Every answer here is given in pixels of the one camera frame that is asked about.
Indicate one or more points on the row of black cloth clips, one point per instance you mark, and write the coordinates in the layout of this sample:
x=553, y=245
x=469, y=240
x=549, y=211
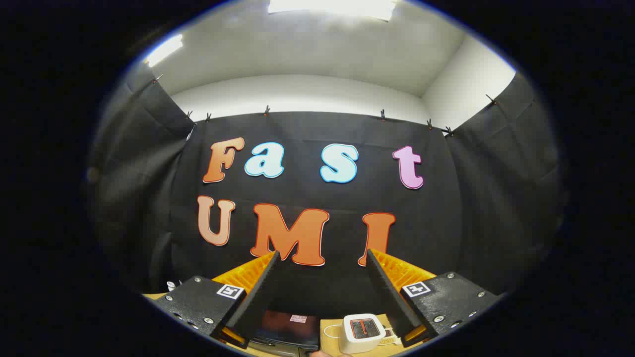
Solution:
x=267, y=110

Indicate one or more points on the white pop-up toaster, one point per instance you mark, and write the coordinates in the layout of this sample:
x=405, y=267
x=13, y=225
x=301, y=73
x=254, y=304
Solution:
x=353, y=344

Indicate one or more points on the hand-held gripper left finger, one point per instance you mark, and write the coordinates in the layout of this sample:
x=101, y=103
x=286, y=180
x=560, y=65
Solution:
x=258, y=297

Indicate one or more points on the black toaster oven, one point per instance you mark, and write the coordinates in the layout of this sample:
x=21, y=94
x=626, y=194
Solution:
x=283, y=328

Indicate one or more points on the black backdrop cloth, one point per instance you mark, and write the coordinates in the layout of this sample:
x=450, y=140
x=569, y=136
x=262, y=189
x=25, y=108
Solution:
x=446, y=223

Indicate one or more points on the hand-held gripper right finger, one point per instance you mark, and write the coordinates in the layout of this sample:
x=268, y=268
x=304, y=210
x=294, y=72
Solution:
x=389, y=292

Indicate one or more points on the ceiling light panel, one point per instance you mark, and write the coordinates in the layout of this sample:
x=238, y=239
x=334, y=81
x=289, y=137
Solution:
x=164, y=49
x=327, y=6

